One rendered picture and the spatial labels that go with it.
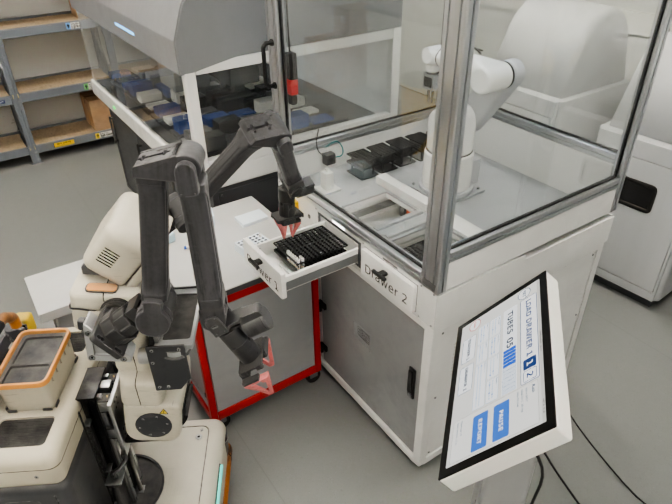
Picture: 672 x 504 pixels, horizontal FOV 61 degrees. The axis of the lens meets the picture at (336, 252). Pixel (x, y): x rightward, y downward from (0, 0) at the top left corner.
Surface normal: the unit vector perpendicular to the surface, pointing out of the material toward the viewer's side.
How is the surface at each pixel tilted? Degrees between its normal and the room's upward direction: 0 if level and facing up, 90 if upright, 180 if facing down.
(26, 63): 90
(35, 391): 92
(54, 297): 0
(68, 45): 90
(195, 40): 90
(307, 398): 0
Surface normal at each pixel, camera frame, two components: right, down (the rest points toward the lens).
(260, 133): 0.39, -0.45
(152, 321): 0.07, 0.55
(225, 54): 0.56, 0.45
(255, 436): 0.00, -0.83
